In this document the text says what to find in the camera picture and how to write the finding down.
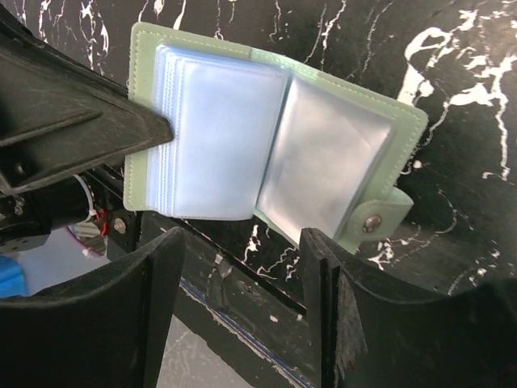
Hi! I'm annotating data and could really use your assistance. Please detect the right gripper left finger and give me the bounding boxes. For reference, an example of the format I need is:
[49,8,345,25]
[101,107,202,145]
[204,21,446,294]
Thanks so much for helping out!
[1,227,185,387]

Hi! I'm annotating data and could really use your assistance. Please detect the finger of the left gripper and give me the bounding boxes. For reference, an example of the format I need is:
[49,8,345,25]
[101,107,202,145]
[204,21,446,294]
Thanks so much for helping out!
[1,8,172,196]

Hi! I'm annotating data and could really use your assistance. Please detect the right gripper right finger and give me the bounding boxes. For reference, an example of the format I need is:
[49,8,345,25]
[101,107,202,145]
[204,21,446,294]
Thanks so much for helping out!
[299,228,516,387]

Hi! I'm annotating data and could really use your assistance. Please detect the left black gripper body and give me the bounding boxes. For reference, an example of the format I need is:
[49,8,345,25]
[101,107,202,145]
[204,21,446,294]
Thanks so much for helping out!
[1,165,123,255]

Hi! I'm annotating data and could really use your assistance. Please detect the green card holder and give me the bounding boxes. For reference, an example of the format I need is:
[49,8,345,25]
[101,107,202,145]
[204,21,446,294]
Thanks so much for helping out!
[123,22,428,252]

